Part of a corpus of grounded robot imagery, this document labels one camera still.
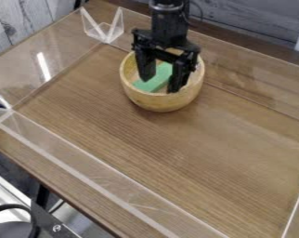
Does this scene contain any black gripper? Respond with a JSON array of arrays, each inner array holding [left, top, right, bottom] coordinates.
[[132, 0, 201, 93]]

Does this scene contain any green rectangular block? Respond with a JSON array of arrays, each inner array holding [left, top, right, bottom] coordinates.
[[132, 62, 172, 93]]

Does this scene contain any brown wooden bowl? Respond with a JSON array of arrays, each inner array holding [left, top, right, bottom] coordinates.
[[118, 52, 205, 112]]

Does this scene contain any black table leg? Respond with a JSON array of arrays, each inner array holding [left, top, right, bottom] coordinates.
[[36, 185, 50, 209]]

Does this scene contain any black metal clamp plate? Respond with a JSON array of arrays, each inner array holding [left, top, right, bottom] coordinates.
[[33, 209, 81, 238]]

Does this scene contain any clear acrylic corner bracket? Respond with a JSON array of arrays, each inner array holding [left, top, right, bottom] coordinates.
[[80, 7, 124, 45]]

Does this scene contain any black cable loop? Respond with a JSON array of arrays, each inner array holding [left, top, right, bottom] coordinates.
[[0, 203, 42, 238]]

